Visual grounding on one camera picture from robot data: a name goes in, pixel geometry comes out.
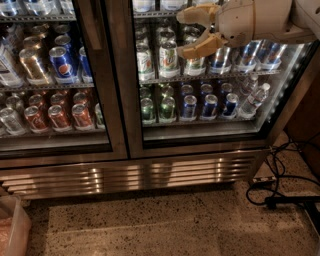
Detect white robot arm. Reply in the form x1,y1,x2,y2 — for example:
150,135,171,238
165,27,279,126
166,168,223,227
176,0,320,59

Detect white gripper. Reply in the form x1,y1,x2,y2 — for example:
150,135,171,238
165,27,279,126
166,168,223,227
176,0,255,59

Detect blue Pepsi can lower left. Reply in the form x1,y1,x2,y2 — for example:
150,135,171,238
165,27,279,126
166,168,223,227
180,95,197,120

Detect black power cable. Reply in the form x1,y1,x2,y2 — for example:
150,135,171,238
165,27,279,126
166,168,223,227
245,133,320,210

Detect blue Pepsi can lower right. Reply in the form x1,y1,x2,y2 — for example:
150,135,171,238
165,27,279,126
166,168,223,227
221,93,239,119

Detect red cola can middle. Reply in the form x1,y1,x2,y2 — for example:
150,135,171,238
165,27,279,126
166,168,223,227
48,105,72,132

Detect white green soda can right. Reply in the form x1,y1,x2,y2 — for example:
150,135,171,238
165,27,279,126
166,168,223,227
184,57,206,76

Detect blue Pepsi can lower middle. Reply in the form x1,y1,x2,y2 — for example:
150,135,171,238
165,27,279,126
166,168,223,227
200,94,218,120

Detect glass fridge door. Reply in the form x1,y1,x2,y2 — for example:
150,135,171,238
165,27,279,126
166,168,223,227
103,0,320,160
0,0,126,169

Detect clear water bottle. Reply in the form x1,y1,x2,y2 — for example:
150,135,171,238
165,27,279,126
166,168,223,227
240,74,259,96
238,83,270,119

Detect silver blue energy can middle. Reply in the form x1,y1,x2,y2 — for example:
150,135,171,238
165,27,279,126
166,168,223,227
234,40,262,73

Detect white green soda can middle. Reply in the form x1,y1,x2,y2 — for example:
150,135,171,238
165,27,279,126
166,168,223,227
159,41,179,78

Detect white green soda can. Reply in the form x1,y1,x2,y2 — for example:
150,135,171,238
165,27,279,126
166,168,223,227
136,44,155,81
159,41,179,78
184,57,206,76

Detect silver blue energy can left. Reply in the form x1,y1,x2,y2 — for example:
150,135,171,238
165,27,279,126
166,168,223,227
209,47,231,74

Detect gold soda can front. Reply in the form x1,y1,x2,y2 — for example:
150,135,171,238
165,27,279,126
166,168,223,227
19,49,53,86

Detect translucent plastic bin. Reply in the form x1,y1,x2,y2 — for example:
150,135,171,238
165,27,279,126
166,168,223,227
0,196,31,256

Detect red cola can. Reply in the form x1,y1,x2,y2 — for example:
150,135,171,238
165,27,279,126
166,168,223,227
48,105,72,132
72,104,94,130
24,106,49,133

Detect white green soda can left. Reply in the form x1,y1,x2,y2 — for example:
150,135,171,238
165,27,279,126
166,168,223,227
136,44,155,81

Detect silver blue energy can right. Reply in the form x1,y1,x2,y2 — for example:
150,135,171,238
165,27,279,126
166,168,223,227
257,40,287,70

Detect steel fridge bottom grille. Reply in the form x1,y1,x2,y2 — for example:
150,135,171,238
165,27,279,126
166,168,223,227
0,149,269,200

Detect silver blue energy can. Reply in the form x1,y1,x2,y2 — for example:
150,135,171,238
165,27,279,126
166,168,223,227
234,40,262,73
209,47,231,74
257,40,287,70

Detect blue Pepsi can front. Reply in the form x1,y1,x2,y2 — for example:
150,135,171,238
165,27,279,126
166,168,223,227
49,46,79,84

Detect clear water bottle back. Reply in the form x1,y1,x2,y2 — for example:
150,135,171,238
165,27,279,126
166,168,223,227
240,74,259,96

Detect red cola can left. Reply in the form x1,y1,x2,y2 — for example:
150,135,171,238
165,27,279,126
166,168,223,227
24,106,49,133

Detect blue pepsi can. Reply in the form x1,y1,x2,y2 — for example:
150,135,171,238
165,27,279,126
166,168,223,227
180,95,197,120
200,94,218,120
221,93,239,119
49,46,79,84

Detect clear water bottle front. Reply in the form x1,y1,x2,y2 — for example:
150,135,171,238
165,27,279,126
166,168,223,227
238,83,270,119

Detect silver diet cola can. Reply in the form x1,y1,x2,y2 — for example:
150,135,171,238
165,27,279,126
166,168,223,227
0,108,27,135

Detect red cola can right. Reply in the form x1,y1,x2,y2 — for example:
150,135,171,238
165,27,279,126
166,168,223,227
72,104,94,130

